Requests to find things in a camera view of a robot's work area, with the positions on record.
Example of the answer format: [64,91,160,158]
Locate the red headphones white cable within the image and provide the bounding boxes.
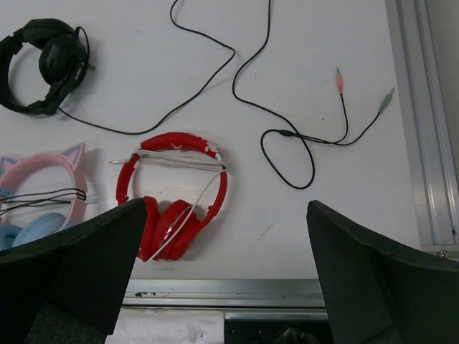
[109,132,229,264]

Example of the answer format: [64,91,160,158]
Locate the aluminium rail front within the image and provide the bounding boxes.
[123,279,325,309]

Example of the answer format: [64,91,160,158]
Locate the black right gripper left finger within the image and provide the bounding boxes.
[1,199,146,343]

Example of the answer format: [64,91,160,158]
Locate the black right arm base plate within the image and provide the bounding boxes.
[224,311,334,343]

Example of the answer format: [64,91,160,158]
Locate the aluminium rail right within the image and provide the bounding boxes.
[385,1,458,259]

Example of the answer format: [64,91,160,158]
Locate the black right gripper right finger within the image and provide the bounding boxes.
[306,201,458,343]

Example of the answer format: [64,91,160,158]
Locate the black wired headphones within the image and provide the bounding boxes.
[0,0,397,190]

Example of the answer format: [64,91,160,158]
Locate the aluminium rail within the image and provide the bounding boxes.
[385,1,458,259]
[123,279,325,309]

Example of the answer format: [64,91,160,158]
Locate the pink blue cat-ear headphones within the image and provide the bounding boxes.
[1,143,87,250]

